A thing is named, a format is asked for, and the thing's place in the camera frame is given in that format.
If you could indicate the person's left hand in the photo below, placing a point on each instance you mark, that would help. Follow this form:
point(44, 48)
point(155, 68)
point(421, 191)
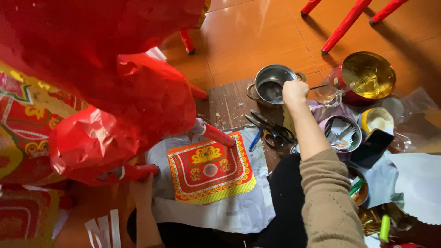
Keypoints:
point(142, 193)

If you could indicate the person's right hand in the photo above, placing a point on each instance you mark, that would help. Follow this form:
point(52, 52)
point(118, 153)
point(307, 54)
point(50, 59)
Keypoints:
point(295, 92)

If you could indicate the person's left fingers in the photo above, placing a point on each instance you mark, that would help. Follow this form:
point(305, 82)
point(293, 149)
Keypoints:
point(148, 179)

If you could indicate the person's right fingers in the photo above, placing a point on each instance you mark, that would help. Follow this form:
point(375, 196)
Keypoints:
point(297, 83)

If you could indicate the large red paper figure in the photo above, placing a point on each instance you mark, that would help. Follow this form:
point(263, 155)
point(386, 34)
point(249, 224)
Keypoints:
point(103, 69)

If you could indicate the clear glass mug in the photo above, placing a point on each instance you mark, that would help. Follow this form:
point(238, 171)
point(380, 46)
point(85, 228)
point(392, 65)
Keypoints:
point(327, 91)

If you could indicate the lavender cloth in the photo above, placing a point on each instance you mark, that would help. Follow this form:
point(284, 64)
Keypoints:
point(330, 112)

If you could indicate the stack of red patterned paper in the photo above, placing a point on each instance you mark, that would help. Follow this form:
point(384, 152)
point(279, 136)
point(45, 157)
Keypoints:
point(210, 172)

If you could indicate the white paper cutouts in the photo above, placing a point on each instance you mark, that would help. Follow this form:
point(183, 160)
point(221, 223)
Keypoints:
point(341, 134)

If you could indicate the blue pen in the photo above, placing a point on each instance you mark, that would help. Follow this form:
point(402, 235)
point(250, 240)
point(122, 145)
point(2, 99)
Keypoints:
point(256, 137)

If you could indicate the white paper strips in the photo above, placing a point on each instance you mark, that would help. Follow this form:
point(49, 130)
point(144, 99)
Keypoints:
point(103, 230)

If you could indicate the brown wooden board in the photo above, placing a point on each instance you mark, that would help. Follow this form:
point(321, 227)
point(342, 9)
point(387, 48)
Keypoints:
point(227, 103)

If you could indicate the round red and gold tin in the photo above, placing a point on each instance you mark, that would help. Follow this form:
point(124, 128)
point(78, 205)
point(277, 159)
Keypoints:
point(370, 77)

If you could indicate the red stool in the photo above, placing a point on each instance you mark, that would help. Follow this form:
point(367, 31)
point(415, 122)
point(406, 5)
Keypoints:
point(346, 24)

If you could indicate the round metal bowl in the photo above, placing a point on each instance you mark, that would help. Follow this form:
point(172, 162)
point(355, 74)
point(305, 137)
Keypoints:
point(356, 137)

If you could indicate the yellow tape roll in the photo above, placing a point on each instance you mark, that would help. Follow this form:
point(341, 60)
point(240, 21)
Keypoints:
point(377, 120)

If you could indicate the black phone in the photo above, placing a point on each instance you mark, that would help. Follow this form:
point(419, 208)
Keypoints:
point(372, 148)

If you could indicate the red stool leg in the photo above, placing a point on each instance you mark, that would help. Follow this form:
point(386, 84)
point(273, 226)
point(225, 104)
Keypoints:
point(187, 43)

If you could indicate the green glue stick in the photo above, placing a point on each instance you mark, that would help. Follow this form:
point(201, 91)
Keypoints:
point(356, 187)

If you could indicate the clear plastic bag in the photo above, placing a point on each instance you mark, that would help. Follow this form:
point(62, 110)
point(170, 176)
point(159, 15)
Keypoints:
point(417, 117)

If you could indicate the red patterned paper sheet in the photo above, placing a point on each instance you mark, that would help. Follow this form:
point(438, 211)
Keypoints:
point(27, 217)

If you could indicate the small brown bowl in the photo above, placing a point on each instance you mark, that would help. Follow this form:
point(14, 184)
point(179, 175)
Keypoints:
point(361, 196)

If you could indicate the pale blue paper sheet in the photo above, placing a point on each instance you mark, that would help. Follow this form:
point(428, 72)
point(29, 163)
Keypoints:
point(380, 186)

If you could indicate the gold foil scraps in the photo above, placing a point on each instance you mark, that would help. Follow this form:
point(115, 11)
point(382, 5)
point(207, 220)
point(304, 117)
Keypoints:
point(368, 218)

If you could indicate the white scalloped paper sheet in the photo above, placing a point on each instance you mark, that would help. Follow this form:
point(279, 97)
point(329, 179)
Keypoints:
point(418, 186)

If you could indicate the yellow-green utility knife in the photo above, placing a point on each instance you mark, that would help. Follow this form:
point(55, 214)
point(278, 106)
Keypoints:
point(385, 228)

